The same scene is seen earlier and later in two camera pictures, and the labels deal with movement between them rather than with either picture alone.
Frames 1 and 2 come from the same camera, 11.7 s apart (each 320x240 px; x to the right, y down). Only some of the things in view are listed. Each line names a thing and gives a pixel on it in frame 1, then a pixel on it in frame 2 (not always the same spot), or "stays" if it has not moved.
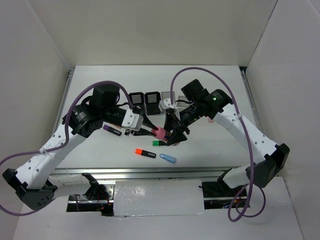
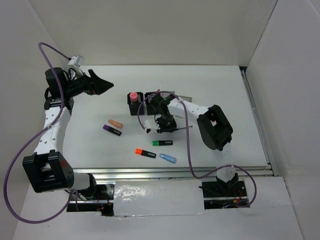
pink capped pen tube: (161, 133) → (133, 96)
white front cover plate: (154, 197) stays
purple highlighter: (112, 130) stays
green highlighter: (157, 143) stays
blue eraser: (169, 159) stays
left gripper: (141, 132) → (100, 86)
